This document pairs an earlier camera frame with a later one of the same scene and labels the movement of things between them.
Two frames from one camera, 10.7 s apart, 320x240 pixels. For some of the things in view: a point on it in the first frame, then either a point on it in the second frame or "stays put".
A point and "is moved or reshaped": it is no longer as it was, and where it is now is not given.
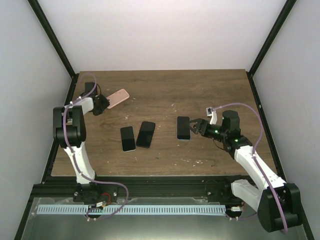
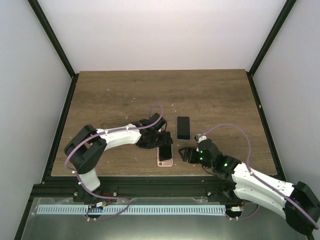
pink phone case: (117, 97) → (164, 163)
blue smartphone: (183, 127) stays put
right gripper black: (200, 122) → (188, 150)
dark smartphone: (127, 138) is moved or reshaped
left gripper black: (105, 104) → (165, 140)
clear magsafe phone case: (183, 128) stays put
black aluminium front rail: (68, 186) stays put
